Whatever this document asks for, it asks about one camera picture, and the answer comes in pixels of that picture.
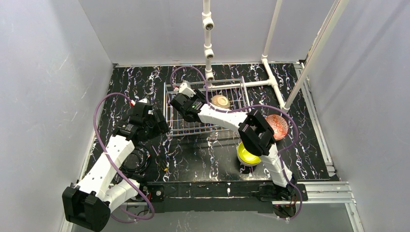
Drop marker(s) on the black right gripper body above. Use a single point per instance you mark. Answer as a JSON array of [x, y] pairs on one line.
[[179, 104]]

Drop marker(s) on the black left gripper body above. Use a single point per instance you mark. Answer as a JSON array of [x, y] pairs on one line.
[[159, 122]]

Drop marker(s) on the beige floral bowl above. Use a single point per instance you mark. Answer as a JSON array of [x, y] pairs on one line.
[[221, 101]]

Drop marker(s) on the yellow-green bowl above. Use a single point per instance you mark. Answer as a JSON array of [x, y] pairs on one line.
[[241, 149]]

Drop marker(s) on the red patterned bowl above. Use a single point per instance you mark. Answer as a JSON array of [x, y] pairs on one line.
[[279, 126]]

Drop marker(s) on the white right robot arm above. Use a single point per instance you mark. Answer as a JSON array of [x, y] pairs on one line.
[[256, 134]]

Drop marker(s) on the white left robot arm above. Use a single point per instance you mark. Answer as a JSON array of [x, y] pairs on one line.
[[90, 203]]

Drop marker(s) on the black yellow screwdriver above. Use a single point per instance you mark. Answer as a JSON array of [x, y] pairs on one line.
[[160, 161]]

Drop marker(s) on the white bowl under green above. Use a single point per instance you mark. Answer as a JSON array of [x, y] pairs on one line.
[[248, 159]]

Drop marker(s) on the white diagonal PVC pole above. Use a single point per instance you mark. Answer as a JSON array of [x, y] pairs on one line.
[[320, 41]]

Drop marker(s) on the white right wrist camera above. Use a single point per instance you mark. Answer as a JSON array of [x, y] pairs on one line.
[[186, 89]]

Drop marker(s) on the white PVC camera post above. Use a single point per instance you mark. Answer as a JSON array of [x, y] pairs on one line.
[[208, 25]]

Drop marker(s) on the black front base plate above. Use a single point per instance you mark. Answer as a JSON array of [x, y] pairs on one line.
[[260, 196]]

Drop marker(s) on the aluminium extrusion frame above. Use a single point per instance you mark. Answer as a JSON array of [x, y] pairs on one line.
[[334, 191]]

